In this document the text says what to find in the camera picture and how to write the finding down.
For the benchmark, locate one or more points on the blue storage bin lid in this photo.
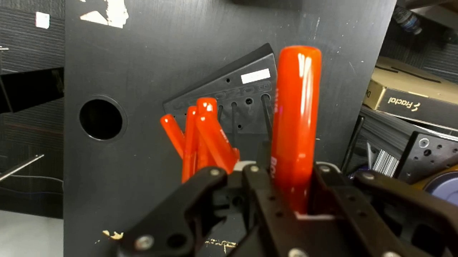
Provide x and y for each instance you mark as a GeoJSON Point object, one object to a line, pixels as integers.
{"type": "Point", "coordinates": [445, 188]}

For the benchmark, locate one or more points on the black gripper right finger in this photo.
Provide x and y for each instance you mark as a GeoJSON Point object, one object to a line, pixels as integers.
{"type": "Point", "coordinates": [382, 215]}

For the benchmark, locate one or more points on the black stand with white label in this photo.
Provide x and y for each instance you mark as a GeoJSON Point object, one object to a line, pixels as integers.
{"type": "Point", "coordinates": [238, 91]}

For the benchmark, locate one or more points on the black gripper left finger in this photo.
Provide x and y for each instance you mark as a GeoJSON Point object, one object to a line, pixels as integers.
{"type": "Point", "coordinates": [167, 223]}

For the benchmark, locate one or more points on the black gold Fractal box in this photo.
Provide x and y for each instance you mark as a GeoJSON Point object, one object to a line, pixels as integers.
{"type": "Point", "coordinates": [416, 102]}

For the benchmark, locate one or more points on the small white tape square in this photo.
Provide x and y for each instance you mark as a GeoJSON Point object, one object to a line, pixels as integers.
{"type": "Point", "coordinates": [42, 21]}

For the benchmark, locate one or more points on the aluminium frame rail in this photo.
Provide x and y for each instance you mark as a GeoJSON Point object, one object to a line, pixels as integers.
{"type": "Point", "coordinates": [384, 163]}

